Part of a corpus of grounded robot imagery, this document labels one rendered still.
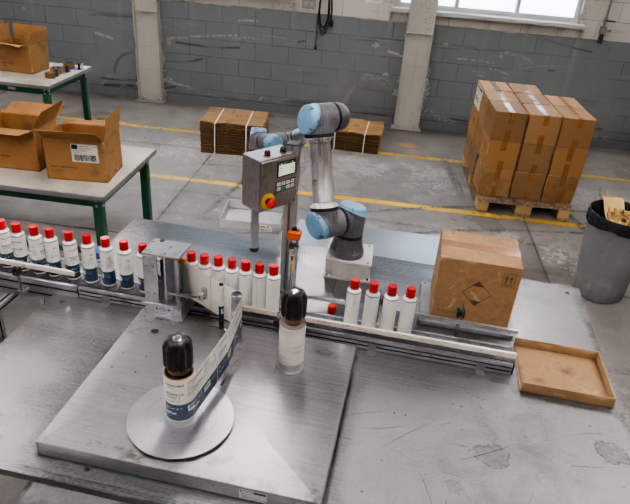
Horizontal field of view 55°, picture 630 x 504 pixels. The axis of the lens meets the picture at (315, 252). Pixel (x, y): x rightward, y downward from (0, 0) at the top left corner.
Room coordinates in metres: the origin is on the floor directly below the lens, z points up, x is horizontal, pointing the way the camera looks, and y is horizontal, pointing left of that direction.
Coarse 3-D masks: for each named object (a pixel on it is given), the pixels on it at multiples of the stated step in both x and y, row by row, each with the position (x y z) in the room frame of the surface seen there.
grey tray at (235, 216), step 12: (228, 204) 2.56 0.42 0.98; (240, 204) 2.57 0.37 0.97; (228, 216) 2.49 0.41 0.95; (240, 216) 2.50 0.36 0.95; (264, 216) 2.52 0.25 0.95; (276, 216) 2.52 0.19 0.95; (228, 228) 2.38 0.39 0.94; (240, 228) 2.38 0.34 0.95; (264, 228) 2.37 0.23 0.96; (276, 228) 2.37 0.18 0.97
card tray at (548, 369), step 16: (528, 352) 1.80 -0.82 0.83; (544, 352) 1.80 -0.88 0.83; (560, 352) 1.81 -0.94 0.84; (576, 352) 1.80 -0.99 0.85; (592, 352) 1.79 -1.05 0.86; (528, 368) 1.70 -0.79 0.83; (544, 368) 1.71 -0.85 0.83; (560, 368) 1.72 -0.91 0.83; (576, 368) 1.72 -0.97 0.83; (592, 368) 1.73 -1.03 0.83; (528, 384) 1.58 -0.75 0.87; (544, 384) 1.62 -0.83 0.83; (560, 384) 1.63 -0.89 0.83; (576, 384) 1.64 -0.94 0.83; (592, 384) 1.64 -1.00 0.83; (608, 384) 1.62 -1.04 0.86; (576, 400) 1.55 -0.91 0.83; (592, 400) 1.55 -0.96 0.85; (608, 400) 1.54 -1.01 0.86
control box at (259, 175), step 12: (252, 156) 1.89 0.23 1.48; (276, 156) 1.91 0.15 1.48; (288, 156) 1.94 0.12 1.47; (252, 168) 1.88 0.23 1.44; (264, 168) 1.86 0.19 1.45; (276, 168) 1.90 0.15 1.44; (252, 180) 1.88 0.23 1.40; (264, 180) 1.86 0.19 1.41; (276, 180) 1.90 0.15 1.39; (252, 192) 1.88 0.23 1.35; (264, 192) 1.86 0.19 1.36; (288, 192) 1.94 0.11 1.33; (252, 204) 1.88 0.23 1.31; (264, 204) 1.86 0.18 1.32; (276, 204) 1.90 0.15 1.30
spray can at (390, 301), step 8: (392, 288) 1.77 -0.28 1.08; (384, 296) 1.78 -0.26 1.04; (392, 296) 1.77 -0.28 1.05; (384, 304) 1.77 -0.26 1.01; (392, 304) 1.76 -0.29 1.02; (384, 312) 1.76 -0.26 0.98; (392, 312) 1.76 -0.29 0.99; (384, 320) 1.76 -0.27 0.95; (392, 320) 1.76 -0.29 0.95; (384, 328) 1.76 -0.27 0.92; (392, 328) 1.77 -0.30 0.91; (384, 336) 1.76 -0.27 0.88
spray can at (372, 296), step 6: (372, 282) 1.79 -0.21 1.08; (378, 282) 1.80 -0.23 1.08; (372, 288) 1.78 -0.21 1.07; (366, 294) 1.78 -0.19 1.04; (372, 294) 1.77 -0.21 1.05; (378, 294) 1.78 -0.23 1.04; (366, 300) 1.78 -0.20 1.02; (372, 300) 1.77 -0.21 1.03; (378, 300) 1.78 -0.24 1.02; (366, 306) 1.77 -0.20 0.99; (372, 306) 1.77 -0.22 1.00; (366, 312) 1.77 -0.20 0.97; (372, 312) 1.77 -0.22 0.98; (366, 318) 1.77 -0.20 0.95; (372, 318) 1.77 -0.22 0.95; (366, 324) 1.77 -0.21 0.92; (372, 324) 1.77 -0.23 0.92
